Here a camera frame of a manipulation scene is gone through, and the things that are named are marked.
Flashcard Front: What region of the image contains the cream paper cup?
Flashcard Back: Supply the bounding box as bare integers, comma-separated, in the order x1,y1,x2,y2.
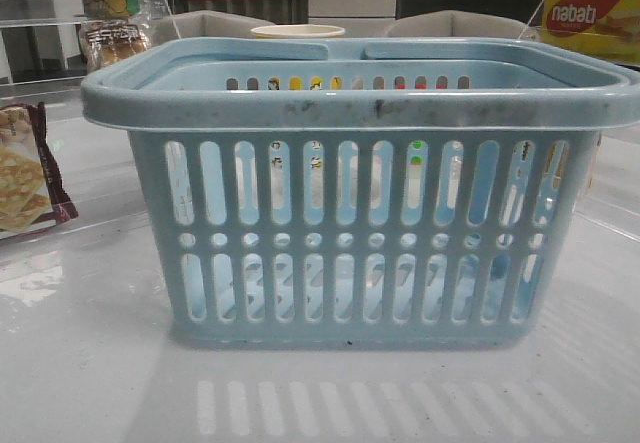
250,23,346,39

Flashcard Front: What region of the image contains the grey armchair left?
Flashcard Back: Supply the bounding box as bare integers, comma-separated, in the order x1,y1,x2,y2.
150,10,274,46

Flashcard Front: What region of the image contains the grey armchair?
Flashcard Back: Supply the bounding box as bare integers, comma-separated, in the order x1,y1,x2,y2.
150,10,274,46
383,10,540,41

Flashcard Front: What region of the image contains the yellow Nabati wafer box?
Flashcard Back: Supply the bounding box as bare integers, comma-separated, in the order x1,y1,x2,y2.
540,0,639,65

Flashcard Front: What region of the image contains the grey armchair right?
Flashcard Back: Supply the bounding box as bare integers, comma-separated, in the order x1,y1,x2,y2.
383,10,540,41

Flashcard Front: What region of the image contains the packaged bread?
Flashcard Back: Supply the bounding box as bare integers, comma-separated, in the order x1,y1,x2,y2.
79,20,151,73

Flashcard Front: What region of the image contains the light blue plastic basket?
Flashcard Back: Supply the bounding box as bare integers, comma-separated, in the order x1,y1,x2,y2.
79,36,640,352

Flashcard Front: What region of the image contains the clear acrylic shelf left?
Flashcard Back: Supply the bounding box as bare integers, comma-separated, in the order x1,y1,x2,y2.
1,0,170,29

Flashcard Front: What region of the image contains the basket rear handle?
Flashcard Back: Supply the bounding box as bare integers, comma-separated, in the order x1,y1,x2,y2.
149,36,631,87

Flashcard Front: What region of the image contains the brown cracker snack bag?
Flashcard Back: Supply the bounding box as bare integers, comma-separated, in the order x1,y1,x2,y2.
1,102,78,240

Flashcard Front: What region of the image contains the basket front handle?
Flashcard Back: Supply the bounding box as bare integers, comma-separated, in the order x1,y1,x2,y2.
81,44,639,132

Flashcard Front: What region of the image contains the basket handle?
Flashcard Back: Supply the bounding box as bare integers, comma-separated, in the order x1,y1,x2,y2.
81,44,639,132
149,36,631,87

